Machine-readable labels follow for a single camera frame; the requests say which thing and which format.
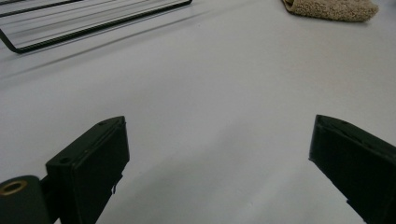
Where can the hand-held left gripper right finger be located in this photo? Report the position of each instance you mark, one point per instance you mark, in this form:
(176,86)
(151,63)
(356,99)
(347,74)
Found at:
(355,161)

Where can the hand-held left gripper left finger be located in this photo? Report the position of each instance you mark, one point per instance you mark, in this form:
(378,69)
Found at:
(90,168)

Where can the beige fuzzy cloth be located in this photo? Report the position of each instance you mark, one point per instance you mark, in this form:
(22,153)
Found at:
(333,9)

